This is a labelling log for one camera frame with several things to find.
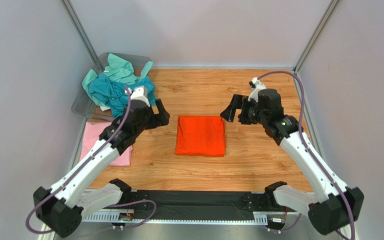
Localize orange t shirt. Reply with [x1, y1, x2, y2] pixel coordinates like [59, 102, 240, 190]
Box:
[174, 115, 226, 157]

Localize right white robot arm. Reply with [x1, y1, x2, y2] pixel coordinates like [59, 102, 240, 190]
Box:
[220, 88, 365, 236]

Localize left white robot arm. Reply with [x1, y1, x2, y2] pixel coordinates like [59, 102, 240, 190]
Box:
[32, 99, 170, 238]

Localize dark teal t shirt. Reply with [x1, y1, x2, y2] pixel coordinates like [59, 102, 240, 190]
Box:
[88, 73, 157, 118]

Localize white cloth in bin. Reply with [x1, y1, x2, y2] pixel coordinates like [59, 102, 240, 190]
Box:
[99, 106, 111, 112]

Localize light mint t shirt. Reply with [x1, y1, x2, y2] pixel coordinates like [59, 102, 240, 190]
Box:
[82, 52, 154, 107]

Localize folded pink t shirt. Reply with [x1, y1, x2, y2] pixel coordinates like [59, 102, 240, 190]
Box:
[78, 121, 133, 167]

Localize black base cloth strip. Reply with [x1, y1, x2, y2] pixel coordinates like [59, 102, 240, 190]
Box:
[130, 190, 270, 221]

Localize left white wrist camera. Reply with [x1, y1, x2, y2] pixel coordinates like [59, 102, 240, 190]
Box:
[124, 85, 151, 107]

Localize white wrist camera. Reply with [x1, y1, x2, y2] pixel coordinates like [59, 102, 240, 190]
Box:
[124, 85, 151, 107]
[248, 77, 267, 102]

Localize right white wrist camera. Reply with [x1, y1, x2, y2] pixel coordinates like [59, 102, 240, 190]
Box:
[248, 77, 267, 102]

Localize aluminium frame rail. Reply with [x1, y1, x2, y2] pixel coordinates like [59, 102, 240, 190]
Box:
[37, 187, 359, 240]

